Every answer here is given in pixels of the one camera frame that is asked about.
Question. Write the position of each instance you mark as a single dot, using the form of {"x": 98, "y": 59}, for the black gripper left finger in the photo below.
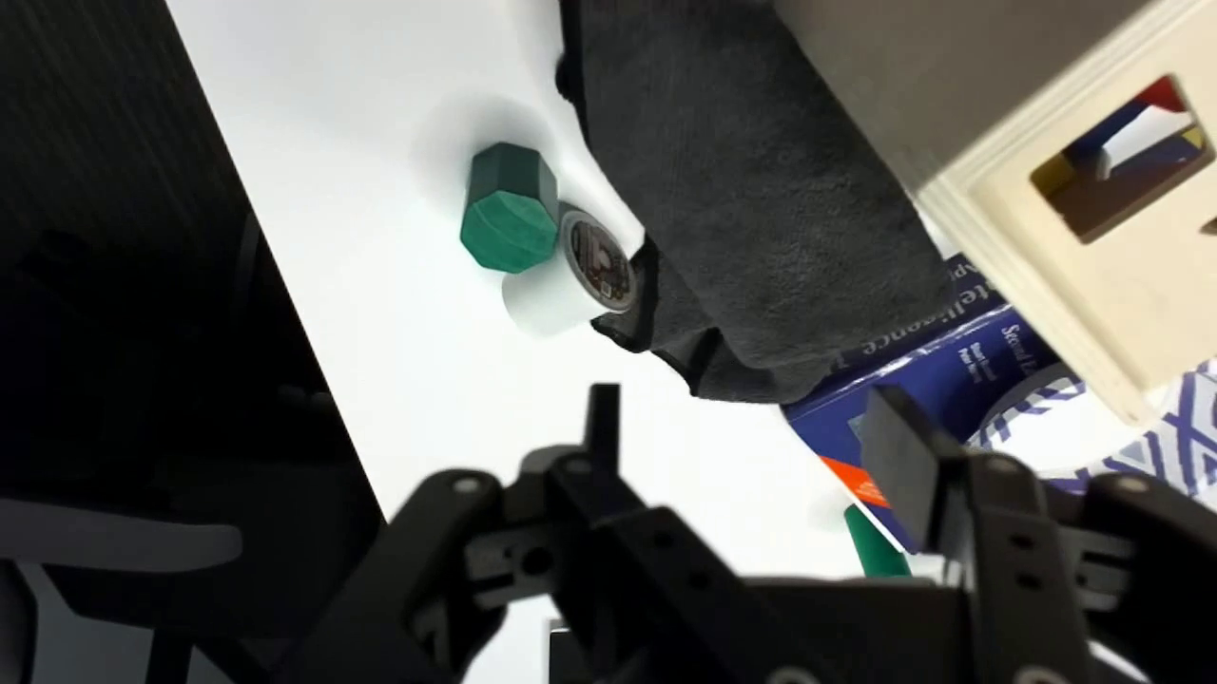
{"x": 595, "y": 507}

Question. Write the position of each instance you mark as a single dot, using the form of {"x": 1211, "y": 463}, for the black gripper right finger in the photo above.
{"x": 1001, "y": 535}

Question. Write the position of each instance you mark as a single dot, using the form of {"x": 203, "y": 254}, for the dark grey towel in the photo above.
{"x": 747, "y": 191}

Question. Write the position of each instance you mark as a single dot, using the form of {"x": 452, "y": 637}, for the blue chip bag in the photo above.
{"x": 951, "y": 365}

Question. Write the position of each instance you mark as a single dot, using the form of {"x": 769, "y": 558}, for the wooden shape sorter cube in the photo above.
{"x": 1144, "y": 268}

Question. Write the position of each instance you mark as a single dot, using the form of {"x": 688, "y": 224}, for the green hexagonal block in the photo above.
{"x": 513, "y": 210}

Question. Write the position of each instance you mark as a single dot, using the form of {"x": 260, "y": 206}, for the grey office chair with armrest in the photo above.
{"x": 102, "y": 545}

